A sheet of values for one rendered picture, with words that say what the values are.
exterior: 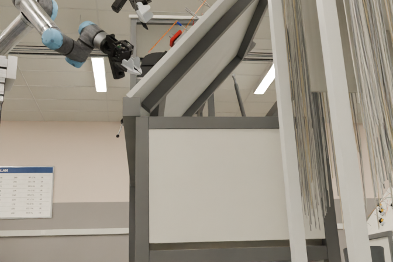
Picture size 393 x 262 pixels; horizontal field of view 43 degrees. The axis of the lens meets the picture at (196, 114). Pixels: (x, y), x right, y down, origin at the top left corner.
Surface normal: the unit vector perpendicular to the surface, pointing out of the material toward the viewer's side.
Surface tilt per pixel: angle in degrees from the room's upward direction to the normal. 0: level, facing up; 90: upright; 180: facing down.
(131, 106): 90
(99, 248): 90
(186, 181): 90
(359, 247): 90
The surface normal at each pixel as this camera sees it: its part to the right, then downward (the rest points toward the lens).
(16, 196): 0.13, -0.32
